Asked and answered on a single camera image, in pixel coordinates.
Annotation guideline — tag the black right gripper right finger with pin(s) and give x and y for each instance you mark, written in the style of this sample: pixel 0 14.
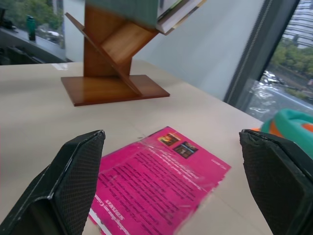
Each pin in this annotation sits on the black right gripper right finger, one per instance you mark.
pixel 276 181

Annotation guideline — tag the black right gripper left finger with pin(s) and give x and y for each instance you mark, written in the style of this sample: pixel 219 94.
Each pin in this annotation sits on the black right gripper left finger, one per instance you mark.
pixel 71 181

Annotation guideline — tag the pink paperback book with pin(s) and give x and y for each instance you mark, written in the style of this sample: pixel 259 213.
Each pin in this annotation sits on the pink paperback book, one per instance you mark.
pixel 156 181

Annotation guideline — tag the wooden X-shaped bookshelf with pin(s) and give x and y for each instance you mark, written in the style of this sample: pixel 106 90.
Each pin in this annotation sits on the wooden X-shaped bookshelf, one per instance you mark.
pixel 110 63

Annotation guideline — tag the green hardcover book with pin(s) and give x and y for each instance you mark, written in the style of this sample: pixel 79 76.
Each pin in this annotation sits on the green hardcover book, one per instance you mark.
pixel 127 11

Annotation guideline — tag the white-paged book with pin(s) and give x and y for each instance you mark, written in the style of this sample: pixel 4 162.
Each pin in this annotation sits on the white-paged book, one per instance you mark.
pixel 177 14

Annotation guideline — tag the green and orange plush toy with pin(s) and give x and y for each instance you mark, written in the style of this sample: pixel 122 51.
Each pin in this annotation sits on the green and orange plush toy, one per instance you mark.
pixel 291 126

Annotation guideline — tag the green water bottle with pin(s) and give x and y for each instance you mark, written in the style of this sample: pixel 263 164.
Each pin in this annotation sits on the green water bottle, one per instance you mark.
pixel 31 27

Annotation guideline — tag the dark window frame post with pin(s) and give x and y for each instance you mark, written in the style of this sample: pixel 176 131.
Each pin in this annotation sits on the dark window frame post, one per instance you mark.
pixel 259 51

